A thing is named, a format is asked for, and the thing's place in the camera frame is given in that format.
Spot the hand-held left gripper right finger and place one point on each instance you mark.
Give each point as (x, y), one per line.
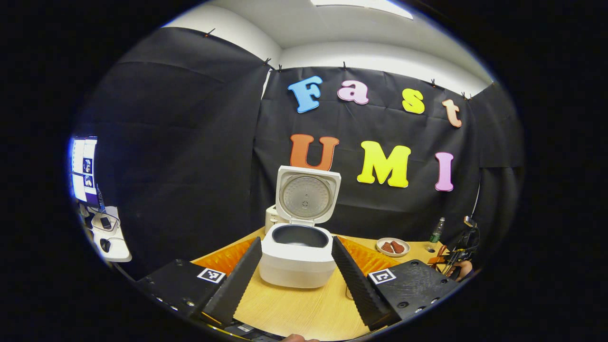
(358, 287)

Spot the white round plate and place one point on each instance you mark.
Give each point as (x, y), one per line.
(380, 251)

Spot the green plastic bottle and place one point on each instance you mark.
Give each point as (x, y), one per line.
(437, 230)

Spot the white side desk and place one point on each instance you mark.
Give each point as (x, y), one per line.
(116, 249)

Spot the white rice cooker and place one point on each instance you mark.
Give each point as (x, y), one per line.
(297, 266)

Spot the wooden spoon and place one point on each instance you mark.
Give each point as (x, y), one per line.
(441, 251)

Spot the white toaster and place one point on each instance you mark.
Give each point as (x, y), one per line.
(270, 218)

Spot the black backdrop cloth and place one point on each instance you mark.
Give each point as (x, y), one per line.
(180, 142)

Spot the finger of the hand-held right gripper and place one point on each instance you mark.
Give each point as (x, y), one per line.
(441, 260)

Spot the brown meat piece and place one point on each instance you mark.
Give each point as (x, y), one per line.
(387, 247)
(398, 246)

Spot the computer monitor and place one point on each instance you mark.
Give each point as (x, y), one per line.
(83, 171)

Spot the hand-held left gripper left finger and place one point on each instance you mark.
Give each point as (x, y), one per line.
(235, 285)

